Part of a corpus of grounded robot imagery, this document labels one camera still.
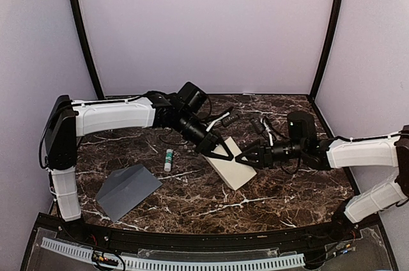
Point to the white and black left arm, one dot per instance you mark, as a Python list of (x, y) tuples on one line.
[(70, 120)]

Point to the black left frame post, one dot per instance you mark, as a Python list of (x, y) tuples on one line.
[(86, 51)]

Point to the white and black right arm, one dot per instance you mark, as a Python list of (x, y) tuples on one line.
[(389, 150)]

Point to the white green glue stick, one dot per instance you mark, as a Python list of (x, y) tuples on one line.
[(168, 160)]

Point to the black frame post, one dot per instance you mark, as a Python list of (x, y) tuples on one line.
[(86, 51), (325, 53)]

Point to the black right frame post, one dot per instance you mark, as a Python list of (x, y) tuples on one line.
[(325, 53)]

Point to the grey slotted cable duct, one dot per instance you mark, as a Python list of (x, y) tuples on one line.
[(147, 259)]

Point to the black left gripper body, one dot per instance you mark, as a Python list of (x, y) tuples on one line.
[(205, 144)]

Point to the black table edge rail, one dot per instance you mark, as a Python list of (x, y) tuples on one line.
[(309, 237)]

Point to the white letter paper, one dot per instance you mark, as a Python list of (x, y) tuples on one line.
[(233, 174)]

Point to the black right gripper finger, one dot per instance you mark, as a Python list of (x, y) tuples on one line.
[(251, 161), (255, 148)]

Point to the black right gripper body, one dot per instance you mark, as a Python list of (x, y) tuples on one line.
[(268, 159)]

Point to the grey envelope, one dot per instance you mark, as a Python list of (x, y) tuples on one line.
[(126, 188)]

